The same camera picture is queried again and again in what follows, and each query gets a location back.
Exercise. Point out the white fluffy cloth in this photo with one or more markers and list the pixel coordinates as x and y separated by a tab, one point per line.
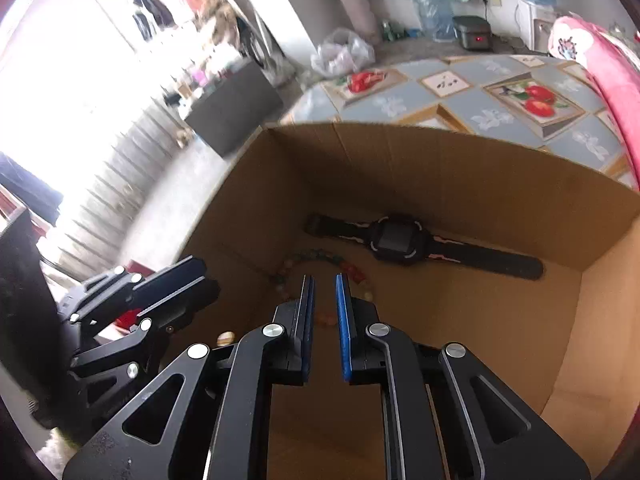
55	455

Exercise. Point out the white wall socket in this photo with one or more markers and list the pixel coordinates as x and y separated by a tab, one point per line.
492	0

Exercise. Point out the clear empty plastic jug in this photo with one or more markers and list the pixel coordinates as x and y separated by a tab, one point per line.
436	17

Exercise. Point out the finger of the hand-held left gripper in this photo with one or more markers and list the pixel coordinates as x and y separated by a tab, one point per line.
170	280
125	347

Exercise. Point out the brown patterned garment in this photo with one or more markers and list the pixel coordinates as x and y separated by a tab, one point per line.
220	20

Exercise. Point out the white drawer cabinet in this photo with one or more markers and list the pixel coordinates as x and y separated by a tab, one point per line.
110	190

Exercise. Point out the pink blanket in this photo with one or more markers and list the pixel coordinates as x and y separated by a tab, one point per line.
610	70

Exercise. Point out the white plastic bag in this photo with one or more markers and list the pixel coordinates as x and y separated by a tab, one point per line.
342	55

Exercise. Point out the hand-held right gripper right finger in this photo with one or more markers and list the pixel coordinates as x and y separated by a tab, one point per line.
344	330

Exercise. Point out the black appliance with red light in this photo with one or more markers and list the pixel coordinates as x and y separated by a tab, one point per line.
472	35

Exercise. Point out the brown cardboard box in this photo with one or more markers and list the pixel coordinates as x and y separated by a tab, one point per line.
450	200

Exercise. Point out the fruit print tablecloth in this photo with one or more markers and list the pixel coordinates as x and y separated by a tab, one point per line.
400	105

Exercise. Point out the white water dispenser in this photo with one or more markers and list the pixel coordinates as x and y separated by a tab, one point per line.
530	25

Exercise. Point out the dark grey cabinet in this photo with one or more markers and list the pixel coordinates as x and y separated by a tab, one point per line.
235	105

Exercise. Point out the green bottle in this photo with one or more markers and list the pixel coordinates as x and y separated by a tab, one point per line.
392	31

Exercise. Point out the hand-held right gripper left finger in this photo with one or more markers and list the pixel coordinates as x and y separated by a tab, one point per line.
309	330

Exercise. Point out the dark hanging garment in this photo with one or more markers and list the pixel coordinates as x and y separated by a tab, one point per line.
150	12

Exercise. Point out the black wrist watch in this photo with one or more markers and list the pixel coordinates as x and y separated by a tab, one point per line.
392	240

